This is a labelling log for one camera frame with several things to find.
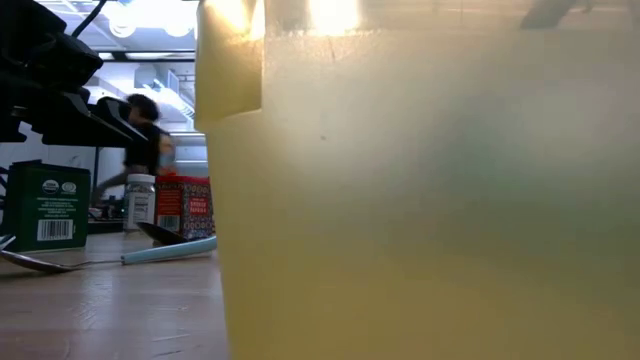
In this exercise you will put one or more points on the white-lid glass spice jar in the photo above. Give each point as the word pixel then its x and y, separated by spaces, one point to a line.
pixel 139 202

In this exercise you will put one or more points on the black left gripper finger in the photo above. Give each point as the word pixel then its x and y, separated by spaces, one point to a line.
pixel 120 112
pixel 70 127

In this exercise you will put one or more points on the black aluminium table frame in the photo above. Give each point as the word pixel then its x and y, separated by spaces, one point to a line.
pixel 105 227

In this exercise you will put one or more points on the dark green pepper tin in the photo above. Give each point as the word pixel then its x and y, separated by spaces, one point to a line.
pixel 47 205

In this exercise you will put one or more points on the yellow translucent plastic bin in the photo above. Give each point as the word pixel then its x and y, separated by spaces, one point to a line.
pixel 400 200

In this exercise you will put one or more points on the black background robot arms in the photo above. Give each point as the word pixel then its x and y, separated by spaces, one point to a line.
pixel 107 210

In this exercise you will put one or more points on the person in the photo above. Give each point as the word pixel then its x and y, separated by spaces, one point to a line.
pixel 145 145

